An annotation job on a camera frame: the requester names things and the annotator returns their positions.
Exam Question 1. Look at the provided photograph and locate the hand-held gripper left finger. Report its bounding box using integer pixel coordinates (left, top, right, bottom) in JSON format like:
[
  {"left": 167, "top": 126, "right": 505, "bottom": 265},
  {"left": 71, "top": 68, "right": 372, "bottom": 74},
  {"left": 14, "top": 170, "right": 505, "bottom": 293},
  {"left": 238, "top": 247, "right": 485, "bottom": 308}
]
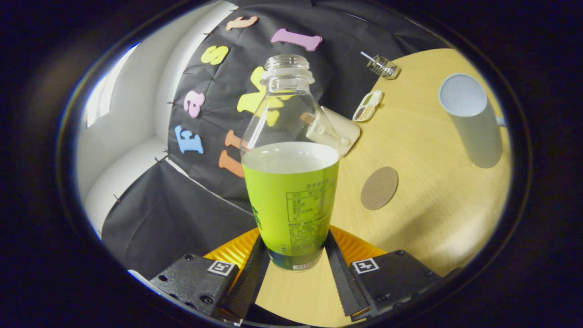
[{"left": 150, "top": 228, "right": 269, "bottom": 319}]

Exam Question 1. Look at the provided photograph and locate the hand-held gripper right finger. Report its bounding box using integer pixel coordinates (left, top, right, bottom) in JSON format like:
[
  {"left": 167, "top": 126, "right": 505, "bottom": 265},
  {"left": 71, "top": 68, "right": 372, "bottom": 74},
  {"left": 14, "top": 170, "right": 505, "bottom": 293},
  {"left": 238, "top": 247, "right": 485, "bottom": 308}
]
[{"left": 324, "top": 225, "right": 441, "bottom": 317}]

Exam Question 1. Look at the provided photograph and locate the green label juice bottle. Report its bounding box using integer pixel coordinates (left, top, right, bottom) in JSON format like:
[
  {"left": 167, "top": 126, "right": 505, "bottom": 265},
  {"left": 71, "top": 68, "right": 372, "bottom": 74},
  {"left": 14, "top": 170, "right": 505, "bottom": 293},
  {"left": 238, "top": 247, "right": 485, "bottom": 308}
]
[{"left": 240, "top": 54, "right": 341, "bottom": 272}]

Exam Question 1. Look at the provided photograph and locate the round brown coaster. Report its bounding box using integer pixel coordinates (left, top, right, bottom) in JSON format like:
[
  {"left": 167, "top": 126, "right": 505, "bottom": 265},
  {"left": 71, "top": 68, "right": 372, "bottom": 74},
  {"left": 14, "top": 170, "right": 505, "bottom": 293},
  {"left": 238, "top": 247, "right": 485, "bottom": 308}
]
[{"left": 361, "top": 167, "right": 399, "bottom": 210}]

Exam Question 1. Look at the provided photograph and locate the white cup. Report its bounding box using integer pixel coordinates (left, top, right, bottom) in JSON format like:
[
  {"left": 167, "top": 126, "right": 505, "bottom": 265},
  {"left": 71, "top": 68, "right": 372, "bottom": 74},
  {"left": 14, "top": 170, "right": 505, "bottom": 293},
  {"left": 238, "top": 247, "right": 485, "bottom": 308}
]
[{"left": 439, "top": 73, "right": 506, "bottom": 169}]

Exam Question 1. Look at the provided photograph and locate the wooden table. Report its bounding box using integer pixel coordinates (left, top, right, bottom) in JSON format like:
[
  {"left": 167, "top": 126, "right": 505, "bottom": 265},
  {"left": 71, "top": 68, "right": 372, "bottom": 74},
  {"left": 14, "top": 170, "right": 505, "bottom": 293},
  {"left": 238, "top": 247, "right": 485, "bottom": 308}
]
[{"left": 255, "top": 48, "right": 513, "bottom": 328}]

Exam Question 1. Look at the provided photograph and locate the white toaster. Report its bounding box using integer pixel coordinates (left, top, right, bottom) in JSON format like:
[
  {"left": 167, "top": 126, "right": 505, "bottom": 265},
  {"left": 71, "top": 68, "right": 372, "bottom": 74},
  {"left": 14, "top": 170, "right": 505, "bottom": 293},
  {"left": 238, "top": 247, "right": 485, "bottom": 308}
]
[{"left": 305, "top": 106, "right": 361, "bottom": 156}]

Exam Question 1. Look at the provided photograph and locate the white divided snack tray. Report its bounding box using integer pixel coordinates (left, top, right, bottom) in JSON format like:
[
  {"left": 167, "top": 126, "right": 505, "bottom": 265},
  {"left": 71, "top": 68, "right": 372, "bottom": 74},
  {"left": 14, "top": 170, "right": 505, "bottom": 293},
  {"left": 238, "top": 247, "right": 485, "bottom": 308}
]
[{"left": 352, "top": 90, "right": 384, "bottom": 122}]

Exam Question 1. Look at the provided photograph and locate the wire mesh holder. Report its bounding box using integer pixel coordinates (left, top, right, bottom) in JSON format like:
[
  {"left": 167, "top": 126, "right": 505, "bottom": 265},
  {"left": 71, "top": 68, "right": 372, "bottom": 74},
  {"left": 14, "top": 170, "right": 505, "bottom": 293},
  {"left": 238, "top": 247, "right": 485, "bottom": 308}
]
[{"left": 367, "top": 55, "right": 401, "bottom": 80}]

